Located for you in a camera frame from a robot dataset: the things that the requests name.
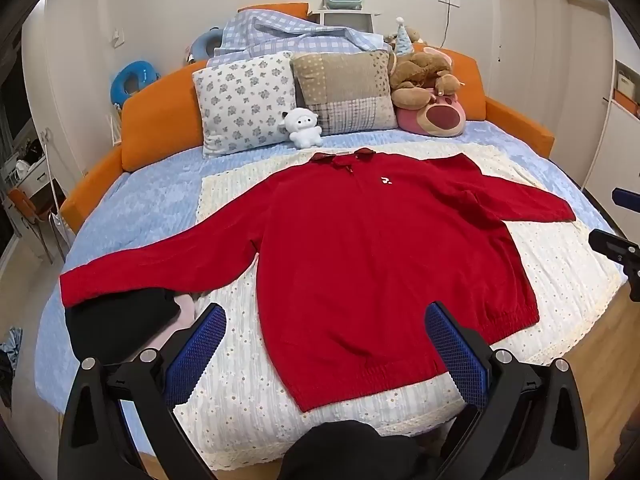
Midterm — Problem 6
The red knit sweater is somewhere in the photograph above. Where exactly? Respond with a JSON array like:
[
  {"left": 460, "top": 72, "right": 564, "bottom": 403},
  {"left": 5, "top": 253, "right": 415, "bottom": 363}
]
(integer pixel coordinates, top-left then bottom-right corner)
[{"left": 60, "top": 148, "right": 575, "bottom": 412}]

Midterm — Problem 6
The clothes heap on floor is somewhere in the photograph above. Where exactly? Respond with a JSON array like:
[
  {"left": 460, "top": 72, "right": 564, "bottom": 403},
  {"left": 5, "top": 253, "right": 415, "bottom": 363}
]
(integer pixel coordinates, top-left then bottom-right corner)
[{"left": 0, "top": 326, "right": 24, "bottom": 408}]

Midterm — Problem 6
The folded black garment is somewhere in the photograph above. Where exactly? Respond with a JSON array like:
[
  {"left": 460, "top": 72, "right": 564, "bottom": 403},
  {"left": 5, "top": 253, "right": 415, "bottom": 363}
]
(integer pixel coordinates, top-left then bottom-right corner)
[{"left": 65, "top": 288, "right": 180, "bottom": 364}]

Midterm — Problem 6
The folded pink garment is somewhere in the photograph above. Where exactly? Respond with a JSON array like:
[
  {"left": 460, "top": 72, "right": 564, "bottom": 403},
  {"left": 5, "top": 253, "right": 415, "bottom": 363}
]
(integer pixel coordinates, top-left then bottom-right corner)
[{"left": 127, "top": 289, "right": 196, "bottom": 361}]

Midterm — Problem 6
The pink bear face cushion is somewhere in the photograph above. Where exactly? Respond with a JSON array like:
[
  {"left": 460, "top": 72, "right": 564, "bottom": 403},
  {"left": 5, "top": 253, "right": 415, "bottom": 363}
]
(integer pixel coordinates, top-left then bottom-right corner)
[{"left": 396, "top": 91, "right": 466, "bottom": 138}]

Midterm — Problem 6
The brown plush bear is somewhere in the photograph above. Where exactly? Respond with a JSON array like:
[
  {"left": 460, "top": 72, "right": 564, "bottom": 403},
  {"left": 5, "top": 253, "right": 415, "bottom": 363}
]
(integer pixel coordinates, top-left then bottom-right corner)
[{"left": 390, "top": 49, "right": 463, "bottom": 110}]

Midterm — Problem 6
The light blue quilted mattress pad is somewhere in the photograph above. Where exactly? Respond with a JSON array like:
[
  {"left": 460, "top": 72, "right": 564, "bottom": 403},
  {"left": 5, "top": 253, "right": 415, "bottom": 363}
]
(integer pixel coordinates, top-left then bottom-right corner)
[{"left": 66, "top": 122, "right": 624, "bottom": 470}]

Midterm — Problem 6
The orange desk chair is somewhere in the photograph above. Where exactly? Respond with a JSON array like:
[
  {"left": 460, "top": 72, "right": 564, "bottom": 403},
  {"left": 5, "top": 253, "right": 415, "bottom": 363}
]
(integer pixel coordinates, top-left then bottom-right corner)
[{"left": 8, "top": 188, "right": 65, "bottom": 263}]

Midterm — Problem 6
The party hat plush toy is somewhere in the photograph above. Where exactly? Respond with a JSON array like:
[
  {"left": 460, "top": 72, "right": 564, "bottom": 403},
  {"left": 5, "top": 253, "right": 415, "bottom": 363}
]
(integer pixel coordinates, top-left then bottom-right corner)
[{"left": 383, "top": 16, "right": 424, "bottom": 56}]

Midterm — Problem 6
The white desk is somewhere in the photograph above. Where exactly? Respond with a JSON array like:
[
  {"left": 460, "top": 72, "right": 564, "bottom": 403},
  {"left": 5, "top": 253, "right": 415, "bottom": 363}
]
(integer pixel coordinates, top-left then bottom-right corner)
[{"left": 1, "top": 153, "right": 50, "bottom": 198}]

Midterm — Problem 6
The beige patchwork pillow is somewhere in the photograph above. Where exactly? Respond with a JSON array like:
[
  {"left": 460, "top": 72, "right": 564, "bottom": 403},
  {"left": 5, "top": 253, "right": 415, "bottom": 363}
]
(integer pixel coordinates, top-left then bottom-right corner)
[{"left": 292, "top": 51, "right": 397, "bottom": 136}]

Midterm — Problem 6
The white bedside shelf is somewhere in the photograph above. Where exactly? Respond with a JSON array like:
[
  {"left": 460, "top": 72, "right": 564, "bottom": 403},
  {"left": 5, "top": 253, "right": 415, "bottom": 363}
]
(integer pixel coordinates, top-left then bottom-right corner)
[{"left": 307, "top": 9, "right": 378, "bottom": 34}]

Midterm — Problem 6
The small white plush toy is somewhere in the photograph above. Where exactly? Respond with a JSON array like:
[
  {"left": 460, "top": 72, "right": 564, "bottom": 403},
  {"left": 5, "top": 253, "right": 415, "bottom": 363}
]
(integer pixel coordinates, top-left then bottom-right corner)
[{"left": 280, "top": 107, "right": 323, "bottom": 150}]

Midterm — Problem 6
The white blue floral pillow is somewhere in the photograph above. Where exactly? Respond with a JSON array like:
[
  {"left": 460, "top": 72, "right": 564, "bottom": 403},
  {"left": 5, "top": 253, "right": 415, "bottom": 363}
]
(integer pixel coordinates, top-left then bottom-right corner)
[{"left": 192, "top": 51, "right": 296, "bottom": 156}]

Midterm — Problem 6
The blue neck pillow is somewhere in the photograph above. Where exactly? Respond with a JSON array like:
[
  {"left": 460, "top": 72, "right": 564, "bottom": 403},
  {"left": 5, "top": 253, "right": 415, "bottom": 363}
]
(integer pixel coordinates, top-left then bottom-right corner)
[
  {"left": 110, "top": 60, "right": 160, "bottom": 110},
  {"left": 186, "top": 27, "right": 224, "bottom": 64}
]

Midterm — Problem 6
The blue checkered duvet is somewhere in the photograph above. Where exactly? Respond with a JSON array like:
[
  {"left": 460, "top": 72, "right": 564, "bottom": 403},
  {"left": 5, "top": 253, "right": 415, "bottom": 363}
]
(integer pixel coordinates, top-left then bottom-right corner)
[{"left": 206, "top": 10, "right": 390, "bottom": 67}]

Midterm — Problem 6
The orange round bed frame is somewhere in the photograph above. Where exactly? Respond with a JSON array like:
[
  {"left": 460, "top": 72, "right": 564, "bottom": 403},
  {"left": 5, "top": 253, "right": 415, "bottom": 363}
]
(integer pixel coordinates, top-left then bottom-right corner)
[{"left": 60, "top": 1, "right": 557, "bottom": 233}]

